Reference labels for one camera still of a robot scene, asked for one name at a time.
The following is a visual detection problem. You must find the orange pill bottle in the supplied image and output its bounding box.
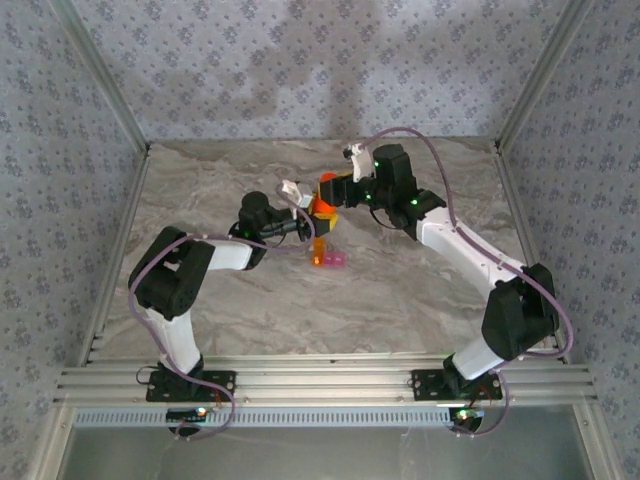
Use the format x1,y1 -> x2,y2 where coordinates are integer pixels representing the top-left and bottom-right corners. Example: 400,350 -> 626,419
308,171 -> 340,220

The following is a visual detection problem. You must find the small left circuit board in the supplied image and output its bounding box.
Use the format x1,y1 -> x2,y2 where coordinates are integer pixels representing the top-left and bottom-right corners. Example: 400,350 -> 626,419
165,407 -> 209,422

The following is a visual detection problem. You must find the small circuit board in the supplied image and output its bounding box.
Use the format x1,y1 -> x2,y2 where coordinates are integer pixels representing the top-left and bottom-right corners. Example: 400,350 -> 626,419
165,407 -> 209,422
446,407 -> 486,425

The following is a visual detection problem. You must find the small right circuit board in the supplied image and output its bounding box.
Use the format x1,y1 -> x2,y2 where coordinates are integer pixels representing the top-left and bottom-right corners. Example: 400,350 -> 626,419
446,407 -> 486,425

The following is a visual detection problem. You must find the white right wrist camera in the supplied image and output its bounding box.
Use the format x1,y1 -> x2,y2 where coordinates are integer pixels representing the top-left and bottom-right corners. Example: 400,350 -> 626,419
342,142 -> 377,184

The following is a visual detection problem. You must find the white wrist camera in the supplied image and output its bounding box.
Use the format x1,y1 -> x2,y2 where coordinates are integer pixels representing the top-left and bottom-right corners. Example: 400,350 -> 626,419
279,179 -> 314,209
342,142 -> 377,184

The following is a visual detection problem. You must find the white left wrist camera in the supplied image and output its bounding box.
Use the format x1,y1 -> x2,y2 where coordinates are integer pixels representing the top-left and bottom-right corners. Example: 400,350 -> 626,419
279,179 -> 314,209

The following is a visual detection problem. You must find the aluminium side rail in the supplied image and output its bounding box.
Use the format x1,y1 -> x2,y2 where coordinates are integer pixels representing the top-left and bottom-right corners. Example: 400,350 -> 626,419
493,142 -> 572,365
73,143 -> 153,367

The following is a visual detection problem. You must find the aluminium rail beam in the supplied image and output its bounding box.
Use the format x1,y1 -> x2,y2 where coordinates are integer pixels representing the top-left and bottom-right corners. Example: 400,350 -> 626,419
53,351 -> 600,407

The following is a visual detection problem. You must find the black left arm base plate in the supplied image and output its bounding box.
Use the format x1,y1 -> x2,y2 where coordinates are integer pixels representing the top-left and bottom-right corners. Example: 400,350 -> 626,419
144,368 -> 238,404

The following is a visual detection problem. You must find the aluminium corner post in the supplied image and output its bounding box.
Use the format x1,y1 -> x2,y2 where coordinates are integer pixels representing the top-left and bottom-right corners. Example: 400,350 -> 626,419
48,0 -> 153,156
493,0 -> 597,153

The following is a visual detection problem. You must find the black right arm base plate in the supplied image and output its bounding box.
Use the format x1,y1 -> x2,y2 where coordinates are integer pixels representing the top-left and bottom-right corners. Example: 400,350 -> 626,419
409,368 -> 504,403

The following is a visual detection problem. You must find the grey slotted cable duct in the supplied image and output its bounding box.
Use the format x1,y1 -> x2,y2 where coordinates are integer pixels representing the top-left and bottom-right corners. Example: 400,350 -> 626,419
73,405 -> 454,429

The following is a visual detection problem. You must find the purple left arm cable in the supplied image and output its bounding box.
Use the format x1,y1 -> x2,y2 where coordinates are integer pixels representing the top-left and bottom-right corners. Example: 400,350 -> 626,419
128,184 -> 317,442

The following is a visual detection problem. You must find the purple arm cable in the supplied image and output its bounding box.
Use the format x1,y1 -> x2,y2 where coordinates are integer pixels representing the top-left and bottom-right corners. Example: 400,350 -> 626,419
128,184 -> 317,442
364,127 -> 575,440

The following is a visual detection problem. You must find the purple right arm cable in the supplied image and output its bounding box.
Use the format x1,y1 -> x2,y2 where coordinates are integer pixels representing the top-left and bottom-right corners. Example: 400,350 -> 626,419
364,127 -> 575,440

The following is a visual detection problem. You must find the aluminium frame leg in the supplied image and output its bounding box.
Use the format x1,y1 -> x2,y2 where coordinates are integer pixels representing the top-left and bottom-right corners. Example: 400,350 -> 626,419
24,403 -> 77,480
572,402 -> 629,480

